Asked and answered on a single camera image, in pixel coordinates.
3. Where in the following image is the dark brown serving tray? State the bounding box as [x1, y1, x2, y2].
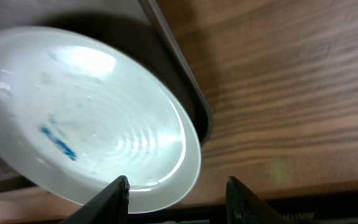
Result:
[0, 0, 214, 195]

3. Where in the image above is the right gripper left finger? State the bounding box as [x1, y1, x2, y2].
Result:
[58, 175, 130, 224]

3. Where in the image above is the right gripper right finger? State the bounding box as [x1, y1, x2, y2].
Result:
[226, 176, 291, 224]

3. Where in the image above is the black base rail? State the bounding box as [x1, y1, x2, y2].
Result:
[0, 189, 358, 224]

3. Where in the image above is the white plate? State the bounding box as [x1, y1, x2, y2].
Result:
[0, 27, 201, 213]

